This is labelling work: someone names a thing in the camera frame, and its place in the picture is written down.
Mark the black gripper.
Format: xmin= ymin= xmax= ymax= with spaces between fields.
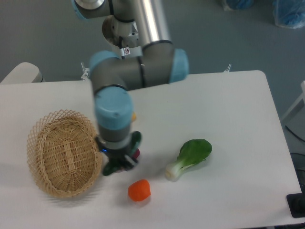
xmin=95 ymin=133 xmax=140 ymax=171

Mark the dark green cucumber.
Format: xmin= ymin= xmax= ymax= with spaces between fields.
xmin=100 ymin=131 xmax=142 ymax=176

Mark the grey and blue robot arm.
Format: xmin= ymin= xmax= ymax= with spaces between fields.
xmin=72 ymin=0 xmax=189 ymax=176

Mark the woven wicker basket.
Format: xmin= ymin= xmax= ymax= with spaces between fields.
xmin=27 ymin=110 xmax=102 ymax=198

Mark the purple sweet potato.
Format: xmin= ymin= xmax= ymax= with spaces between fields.
xmin=132 ymin=149 xmax=140 ymax=159

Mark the orange carrot piece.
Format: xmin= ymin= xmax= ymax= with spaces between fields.
xmin=128 ymin=179 xmax=151 ymax=202

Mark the yellow mango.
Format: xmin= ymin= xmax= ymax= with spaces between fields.
xmin=132 ymin=112 xmax=137 ymax=122

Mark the green bok choy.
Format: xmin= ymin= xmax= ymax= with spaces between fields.
xmin=165 ymin=139 xmax=213 ymax=181

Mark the white chair back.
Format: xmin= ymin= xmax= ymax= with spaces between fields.
xmin=0 ymin=62 xmax=45 ymax=85

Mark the black device at edge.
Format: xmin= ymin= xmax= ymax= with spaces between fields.
xmin=286 ymin=193 xmax=305 ymax=218

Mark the blue plastic bag left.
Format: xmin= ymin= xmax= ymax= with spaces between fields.
xmin=221 ymin=0 xmax=254 ymax=11

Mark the blue plastic bag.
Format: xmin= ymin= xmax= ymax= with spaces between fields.
xmin=221 ymin=0 xmax=254 ymax=11
xmin=272 ymin=0 xmax=305 ymax=29

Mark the blue plastic bag right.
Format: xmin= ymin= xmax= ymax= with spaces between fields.
xmin=272 ymin=0 xmax=305 ymax=29

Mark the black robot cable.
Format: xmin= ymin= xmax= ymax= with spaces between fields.
xmin=118 ymin=36 xmax=126 ymax=59

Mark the black floor cable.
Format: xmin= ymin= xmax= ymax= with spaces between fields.
xmin=285 ymin=124 xmax=305 ymax=141

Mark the white frame at right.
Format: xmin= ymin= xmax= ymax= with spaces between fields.
xmin=280 ymin=81 xmax=305 ymax=125

